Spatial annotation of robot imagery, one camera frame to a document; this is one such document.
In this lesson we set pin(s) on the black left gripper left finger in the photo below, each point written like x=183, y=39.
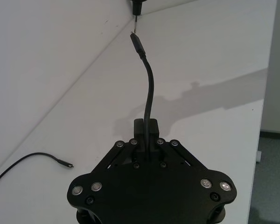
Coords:
x=138, y=130

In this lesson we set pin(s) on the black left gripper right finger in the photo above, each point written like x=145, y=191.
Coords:
x=154, y=128

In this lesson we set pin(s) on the white table leg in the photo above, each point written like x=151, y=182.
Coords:
x=258, y=156

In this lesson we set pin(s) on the black tool with thin tip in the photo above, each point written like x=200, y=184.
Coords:
x=137, y=5

